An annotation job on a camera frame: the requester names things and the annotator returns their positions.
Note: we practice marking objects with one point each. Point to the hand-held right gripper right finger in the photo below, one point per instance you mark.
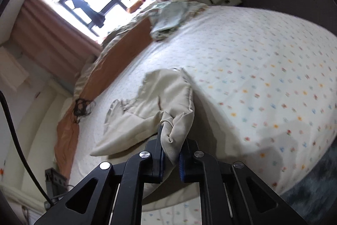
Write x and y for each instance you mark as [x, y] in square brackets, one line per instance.
[182, 164]

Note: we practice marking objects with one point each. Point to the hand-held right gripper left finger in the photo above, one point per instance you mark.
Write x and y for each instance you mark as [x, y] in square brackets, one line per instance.
[158, 159]

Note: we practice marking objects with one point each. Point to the beige jacket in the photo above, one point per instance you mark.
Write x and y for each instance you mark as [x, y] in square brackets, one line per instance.
[158, 98]

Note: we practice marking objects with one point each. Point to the orange blanket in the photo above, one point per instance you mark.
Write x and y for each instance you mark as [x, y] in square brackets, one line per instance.
[113, 67]

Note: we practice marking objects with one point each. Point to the black device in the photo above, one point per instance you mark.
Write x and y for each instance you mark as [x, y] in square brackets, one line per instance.
[55, 182]

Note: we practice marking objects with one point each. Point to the bed with dotted white sheet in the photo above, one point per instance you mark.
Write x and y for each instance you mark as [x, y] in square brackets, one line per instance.
[250, 69]

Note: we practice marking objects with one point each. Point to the crumpled floral cloth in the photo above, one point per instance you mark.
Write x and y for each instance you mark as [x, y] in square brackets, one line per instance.
[160, 32]

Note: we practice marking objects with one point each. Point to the grey shaggy rug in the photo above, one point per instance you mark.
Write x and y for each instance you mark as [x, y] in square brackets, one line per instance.
[316, 188]

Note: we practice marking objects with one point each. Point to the white printed cloth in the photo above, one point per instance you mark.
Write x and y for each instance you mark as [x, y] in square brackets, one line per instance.
[168, 17]

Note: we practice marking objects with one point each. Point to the orange plush toy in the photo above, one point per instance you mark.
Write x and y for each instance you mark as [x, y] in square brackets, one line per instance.
[137, 5]

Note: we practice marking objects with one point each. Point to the white wall unit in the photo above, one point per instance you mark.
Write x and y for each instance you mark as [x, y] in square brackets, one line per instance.
[13, 69]

